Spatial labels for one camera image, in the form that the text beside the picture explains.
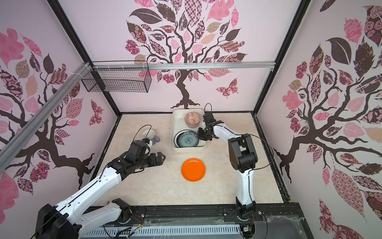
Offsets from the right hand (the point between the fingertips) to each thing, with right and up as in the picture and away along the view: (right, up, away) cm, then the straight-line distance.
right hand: (198, 135), depth 99 cm
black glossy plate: (-16, -3, +2) cm, 16 cm away
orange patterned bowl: (-5, +11, +11) cm, 16 cm away
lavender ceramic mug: (-33, 0, +1) cm, 33 cm away
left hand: (-22, -13, -19) cm, 32 cm away
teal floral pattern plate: (-7, -3, +1) cm, 8 cm away
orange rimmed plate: (-3, -20, -11) cm, 24 cm away
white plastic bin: (-16, +8, +14) cm, 23 cm away
